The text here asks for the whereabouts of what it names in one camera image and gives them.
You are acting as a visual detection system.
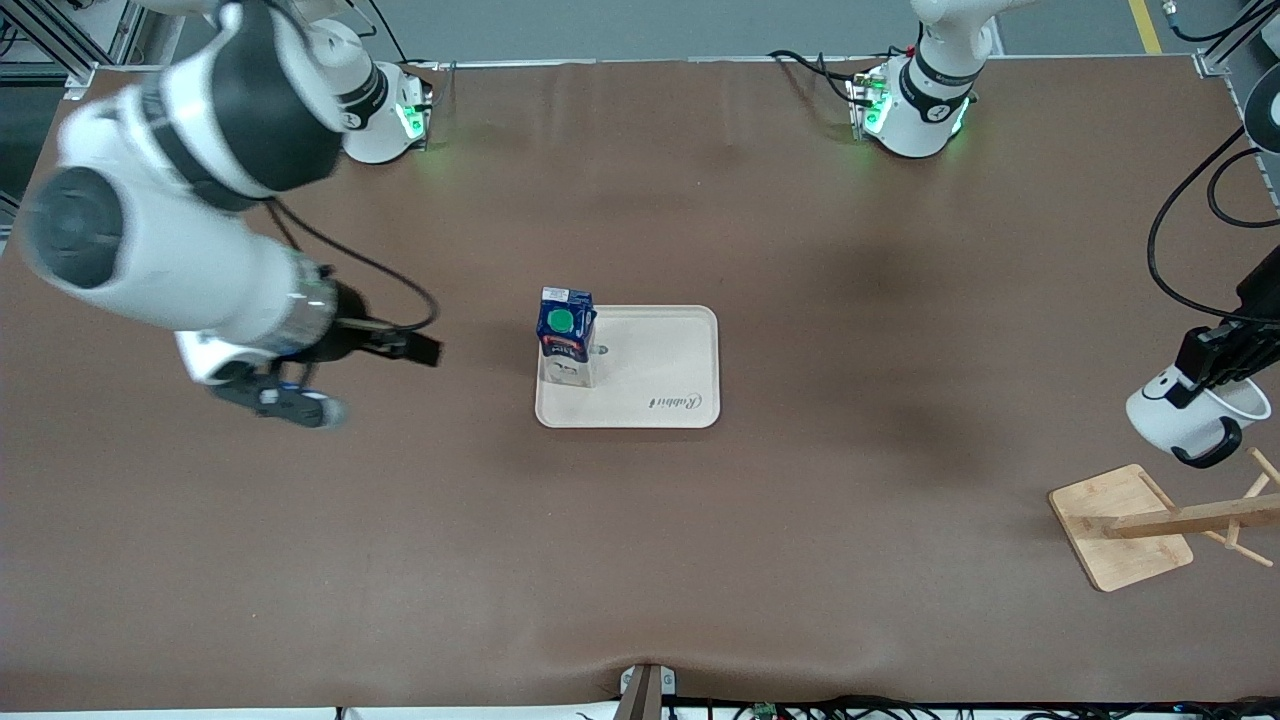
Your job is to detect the white smiley mug black handle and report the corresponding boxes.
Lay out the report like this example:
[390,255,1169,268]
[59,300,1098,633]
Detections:
[1126,365,1273,469]

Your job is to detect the blue milk carton green cap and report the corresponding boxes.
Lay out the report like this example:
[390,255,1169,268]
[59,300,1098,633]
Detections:
[536,287,599,389]

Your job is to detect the cream tray with bear print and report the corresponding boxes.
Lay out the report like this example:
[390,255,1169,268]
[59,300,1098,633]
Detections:
[535,305,721,430]

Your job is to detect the wooden mug rack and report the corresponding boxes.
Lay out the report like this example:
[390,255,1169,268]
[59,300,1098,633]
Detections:
[1048,447,1280,593]

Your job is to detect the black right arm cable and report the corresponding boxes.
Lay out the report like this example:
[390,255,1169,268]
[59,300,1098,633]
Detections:
[265,195,442,336]

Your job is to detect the aluminium frame profile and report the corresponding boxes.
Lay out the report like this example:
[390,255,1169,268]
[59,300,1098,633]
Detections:
[0,0,136,101]
[1160,0,1280,81]

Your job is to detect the black right base cable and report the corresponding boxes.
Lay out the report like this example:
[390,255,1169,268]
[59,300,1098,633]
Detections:
[360,0,441,71]

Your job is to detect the black left base cables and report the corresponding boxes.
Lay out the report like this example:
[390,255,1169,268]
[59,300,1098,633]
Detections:
[768,48,871,101]

